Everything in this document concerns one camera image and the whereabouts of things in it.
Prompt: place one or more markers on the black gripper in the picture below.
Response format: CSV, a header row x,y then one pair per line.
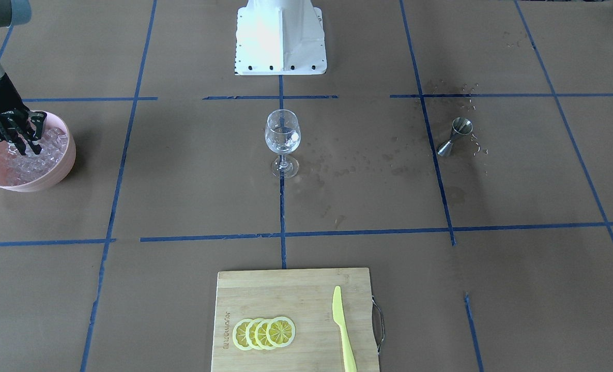
x,y
0,101

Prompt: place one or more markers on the steel jigger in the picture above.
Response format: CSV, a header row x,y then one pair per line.
x,y
460,127

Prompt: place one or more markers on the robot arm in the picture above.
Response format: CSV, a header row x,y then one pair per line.
x,y
13,13

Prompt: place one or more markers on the clear ice cube pile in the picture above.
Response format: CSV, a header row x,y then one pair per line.
x,y
25,169

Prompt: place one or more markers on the wine glass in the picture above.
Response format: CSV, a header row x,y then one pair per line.
x,y
282,136

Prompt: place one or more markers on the pink bowl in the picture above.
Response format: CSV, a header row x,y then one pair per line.
x,y
56,174

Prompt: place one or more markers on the lemon slice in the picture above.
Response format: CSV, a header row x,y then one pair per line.
x,y
280,332
240,334
250,333
260,335

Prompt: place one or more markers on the bamboo cutting board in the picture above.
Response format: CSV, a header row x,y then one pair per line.
x,y
305,297

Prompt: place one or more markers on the yellow plastic knife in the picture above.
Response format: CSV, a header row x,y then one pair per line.
x,y
338,317

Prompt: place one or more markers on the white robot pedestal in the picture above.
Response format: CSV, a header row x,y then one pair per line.
x,y
280,38

